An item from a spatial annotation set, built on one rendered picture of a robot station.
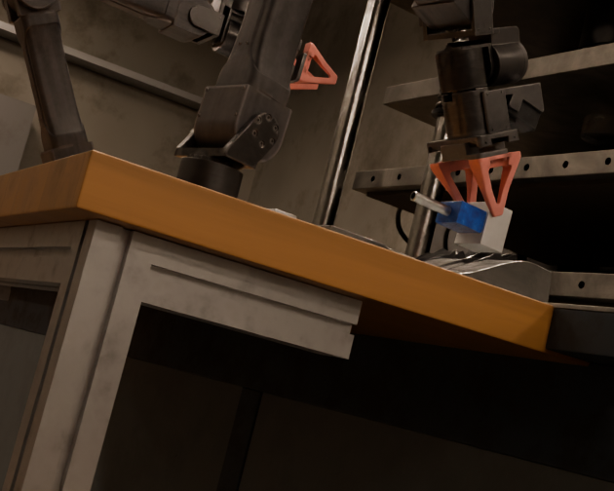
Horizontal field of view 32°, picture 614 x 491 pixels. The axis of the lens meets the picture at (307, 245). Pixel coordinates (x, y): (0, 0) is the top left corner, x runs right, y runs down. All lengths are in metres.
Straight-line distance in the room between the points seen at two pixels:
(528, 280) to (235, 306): 0.82
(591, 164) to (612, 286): 0.28
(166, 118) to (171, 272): 9.43
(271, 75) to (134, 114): 9.01
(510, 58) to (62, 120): 0.65
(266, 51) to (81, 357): 0.45
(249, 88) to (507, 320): 0.35
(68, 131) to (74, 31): 8.41
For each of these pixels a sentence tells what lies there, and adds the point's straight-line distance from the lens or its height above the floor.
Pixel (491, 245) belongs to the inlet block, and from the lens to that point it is 1.32.
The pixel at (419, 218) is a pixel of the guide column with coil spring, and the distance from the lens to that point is 2.52.
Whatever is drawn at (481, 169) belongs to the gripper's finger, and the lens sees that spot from 1.29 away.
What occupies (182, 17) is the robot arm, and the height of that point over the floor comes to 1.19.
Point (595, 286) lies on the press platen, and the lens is 2.13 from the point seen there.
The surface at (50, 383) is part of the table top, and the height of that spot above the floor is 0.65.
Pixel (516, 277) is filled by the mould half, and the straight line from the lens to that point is 1.52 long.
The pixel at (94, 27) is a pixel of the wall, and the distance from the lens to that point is 10.08.
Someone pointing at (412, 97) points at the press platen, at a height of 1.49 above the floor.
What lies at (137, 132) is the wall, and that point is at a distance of 10.07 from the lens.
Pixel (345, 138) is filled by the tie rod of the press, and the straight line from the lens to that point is 2.89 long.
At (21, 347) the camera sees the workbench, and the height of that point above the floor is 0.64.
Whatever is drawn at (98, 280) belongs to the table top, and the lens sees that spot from 0.74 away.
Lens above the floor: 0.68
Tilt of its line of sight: 8 degrees up
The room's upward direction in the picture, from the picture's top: 14 degrees clockwise
